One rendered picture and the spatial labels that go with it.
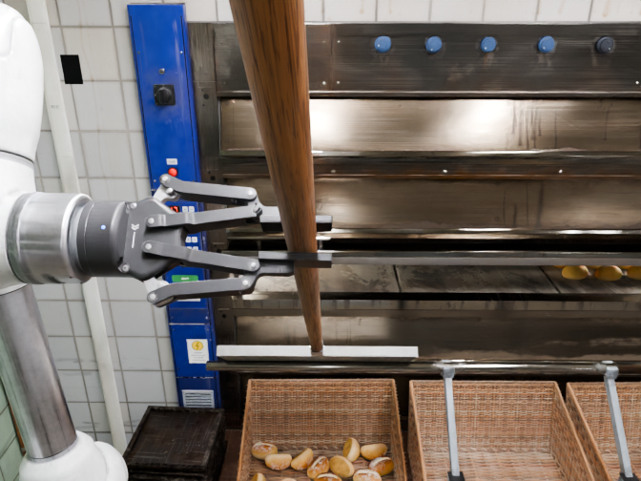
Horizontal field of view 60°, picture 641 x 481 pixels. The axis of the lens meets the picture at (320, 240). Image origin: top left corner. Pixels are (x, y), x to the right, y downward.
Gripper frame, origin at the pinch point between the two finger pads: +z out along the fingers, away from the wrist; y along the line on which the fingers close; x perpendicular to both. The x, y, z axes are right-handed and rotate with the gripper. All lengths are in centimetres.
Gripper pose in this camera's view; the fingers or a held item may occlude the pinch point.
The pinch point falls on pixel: (297, 241)
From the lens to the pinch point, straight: 54.6
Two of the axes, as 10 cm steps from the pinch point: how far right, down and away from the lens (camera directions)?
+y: -0.1, 9.6, -2.9
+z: 10.0, 0.1, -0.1
